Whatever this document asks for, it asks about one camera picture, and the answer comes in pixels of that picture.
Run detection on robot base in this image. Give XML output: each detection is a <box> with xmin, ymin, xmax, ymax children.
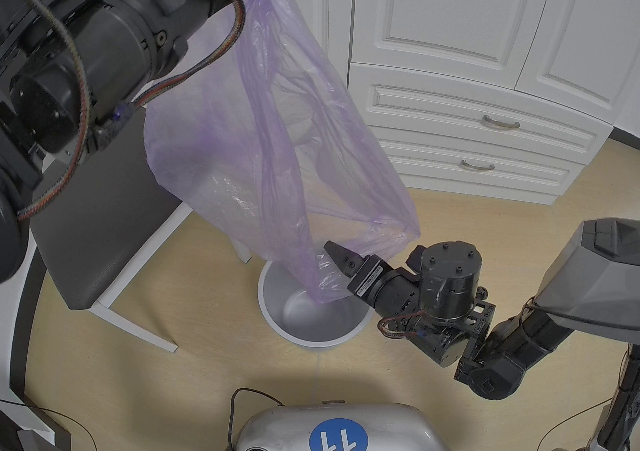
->
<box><xmin>234</xmin><ymin>400</ymin><xmax>453</xmax><ymax>451</ymax></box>

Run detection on black cable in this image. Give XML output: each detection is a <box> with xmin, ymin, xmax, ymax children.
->
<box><xmin>542</xmin><ymin>398</ymin><xmax>618</xmax><ymax>451</ymax></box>
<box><xmin>227</xmin><ymin>388</ymin><xmax>285</xmax><ymax>451</ymax></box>
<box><xmin>0</xmin><ymin>398</ymin><xmax>96</xmax><ymax>451</ymax></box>

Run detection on white trash bin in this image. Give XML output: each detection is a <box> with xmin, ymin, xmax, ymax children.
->
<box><xmin>257</xmin><ymin>259</ymin><xmax>373</xmax><ymax>350</ymax></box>

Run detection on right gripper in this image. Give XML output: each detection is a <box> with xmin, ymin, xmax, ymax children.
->
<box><xmin>324</xmin><ymin>240</ymin><xmax>427</xmax><ymax>322</ymax></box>

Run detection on white chair grey cushions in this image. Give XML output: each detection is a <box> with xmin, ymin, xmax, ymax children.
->
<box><xmin>29</xmin><ymin>104</ymin><xmax>253</xmax><ymax>354</ymax></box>

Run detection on white wardrobe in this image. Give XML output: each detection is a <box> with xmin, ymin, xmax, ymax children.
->
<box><xmin>145</xmin><ymin>0</ymin><xmax>640</xmax><ymax>206</ymax></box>

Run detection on purple plastic bag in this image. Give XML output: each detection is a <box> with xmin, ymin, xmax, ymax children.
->
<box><xmin>144</xmin><ymin>0</ymin><xmax>421</xmax><ymax>304</ymax></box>

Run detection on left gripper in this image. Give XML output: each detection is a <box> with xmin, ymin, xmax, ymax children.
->
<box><xmin>97</xmin><ymin>0</ymin><xmax>273</xmax><ymax>85</ymax></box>

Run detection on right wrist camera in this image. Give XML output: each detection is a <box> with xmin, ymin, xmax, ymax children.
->
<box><xmin>405</xmin><ymin>245</ymin><xmax>427</xmax><ymax>276</ymax></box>

